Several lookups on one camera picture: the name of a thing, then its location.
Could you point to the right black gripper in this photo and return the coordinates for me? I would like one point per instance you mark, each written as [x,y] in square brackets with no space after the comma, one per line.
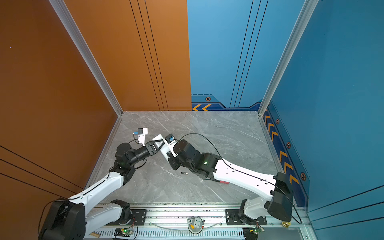
[172,160]

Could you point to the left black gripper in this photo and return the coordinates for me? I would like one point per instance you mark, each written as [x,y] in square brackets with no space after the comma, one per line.
[152,148]

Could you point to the white remote control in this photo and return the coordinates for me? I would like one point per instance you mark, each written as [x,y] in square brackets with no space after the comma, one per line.
[162,147]

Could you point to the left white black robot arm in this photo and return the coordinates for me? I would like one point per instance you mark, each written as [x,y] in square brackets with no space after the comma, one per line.
[75,218]

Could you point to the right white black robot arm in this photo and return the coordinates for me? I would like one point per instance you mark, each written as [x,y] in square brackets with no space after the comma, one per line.
[274,192]

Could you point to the round grey power socket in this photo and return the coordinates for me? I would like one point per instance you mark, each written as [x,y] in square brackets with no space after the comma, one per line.
[195,224]

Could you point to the green circuit board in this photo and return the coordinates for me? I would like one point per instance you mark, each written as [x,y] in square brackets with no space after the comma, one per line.
[123,233]

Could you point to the right small circuit board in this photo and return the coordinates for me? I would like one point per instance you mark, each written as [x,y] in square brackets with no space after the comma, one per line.
[257,230]

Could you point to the wooden mallet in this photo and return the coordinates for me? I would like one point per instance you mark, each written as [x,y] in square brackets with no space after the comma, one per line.
[95,235]

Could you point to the brass knob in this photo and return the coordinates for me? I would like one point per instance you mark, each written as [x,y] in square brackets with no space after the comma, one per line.
[286,224]

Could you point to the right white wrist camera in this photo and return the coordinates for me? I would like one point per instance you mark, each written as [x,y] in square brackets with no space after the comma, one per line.
[170,140]

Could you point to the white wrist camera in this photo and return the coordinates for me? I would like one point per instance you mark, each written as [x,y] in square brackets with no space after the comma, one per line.
[170,140]
[140,135]

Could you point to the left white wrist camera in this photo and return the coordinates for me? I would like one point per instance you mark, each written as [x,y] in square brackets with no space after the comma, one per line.
[140,135]

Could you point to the red handled screwdriver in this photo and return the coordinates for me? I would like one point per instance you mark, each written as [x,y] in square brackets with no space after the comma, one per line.
[217,181]

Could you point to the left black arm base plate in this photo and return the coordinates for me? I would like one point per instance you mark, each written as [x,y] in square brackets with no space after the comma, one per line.
[137,218]

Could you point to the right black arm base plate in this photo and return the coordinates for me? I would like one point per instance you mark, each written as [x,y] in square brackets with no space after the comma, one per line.
[233,217]

